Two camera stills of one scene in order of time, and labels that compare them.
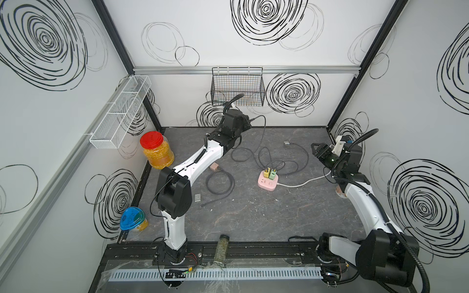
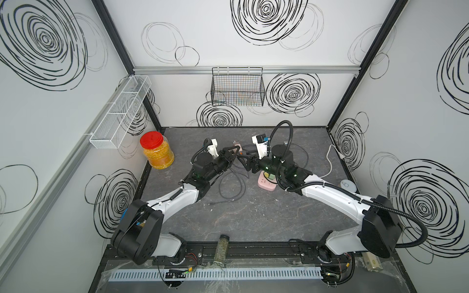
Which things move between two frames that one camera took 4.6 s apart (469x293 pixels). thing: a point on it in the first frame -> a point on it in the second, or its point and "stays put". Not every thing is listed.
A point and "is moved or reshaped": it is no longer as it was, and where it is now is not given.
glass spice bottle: x=221 y=249 stays put
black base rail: x=152 y=257 stays put
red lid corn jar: x=157 y=149 stays put
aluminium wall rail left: x=102 y=118 stays put
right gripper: x=323 y=150 -> x=251 y=160
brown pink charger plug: x=214 y=166 is moved or reshaped
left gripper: x=244 y=122 -> x=225 y=157
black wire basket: x=228 y=82 stays put
